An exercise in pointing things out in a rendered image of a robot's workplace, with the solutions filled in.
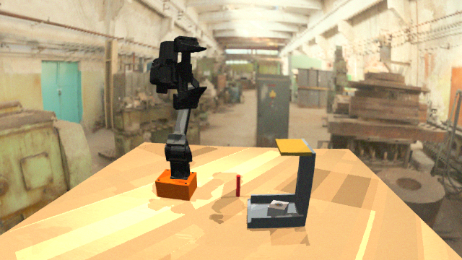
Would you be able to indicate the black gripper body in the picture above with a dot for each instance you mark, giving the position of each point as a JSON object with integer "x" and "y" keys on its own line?
{"x": 181, "y": 73}

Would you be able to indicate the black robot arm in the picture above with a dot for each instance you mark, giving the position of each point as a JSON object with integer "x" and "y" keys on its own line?
{"x": 177, "y": 151}

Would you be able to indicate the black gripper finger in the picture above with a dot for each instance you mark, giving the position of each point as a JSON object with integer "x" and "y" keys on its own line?
{"x": 189, "y": 45}
{"x": 191, "y": 96}

